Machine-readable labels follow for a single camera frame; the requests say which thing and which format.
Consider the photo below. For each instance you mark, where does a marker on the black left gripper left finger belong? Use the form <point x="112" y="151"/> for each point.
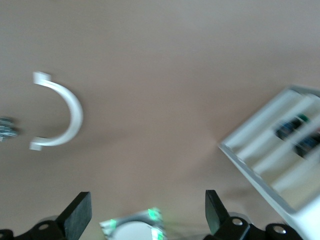
<point x="75" y="215"/>

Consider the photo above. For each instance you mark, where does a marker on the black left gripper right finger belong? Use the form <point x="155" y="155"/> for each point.
<point x="216" y="215"/>

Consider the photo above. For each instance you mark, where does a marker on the white plastic drawer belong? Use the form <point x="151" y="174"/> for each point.
<point x="300" y="190"/>
<point x="250" y="140"/>
<point x="265" y="162"/>

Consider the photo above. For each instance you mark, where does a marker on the white three-drawer cabinet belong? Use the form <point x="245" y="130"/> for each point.
<point x="310" y="220"/>

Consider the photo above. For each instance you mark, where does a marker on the small silver metal component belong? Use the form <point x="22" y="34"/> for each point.
<point x="6" y="128"/>

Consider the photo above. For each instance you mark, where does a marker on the white semicircular plastic bracket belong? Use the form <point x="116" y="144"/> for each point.
<point x="75" y="112"/>

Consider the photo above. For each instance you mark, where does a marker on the black push button switch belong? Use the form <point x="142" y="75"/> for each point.
<point x="290" y="127"/>

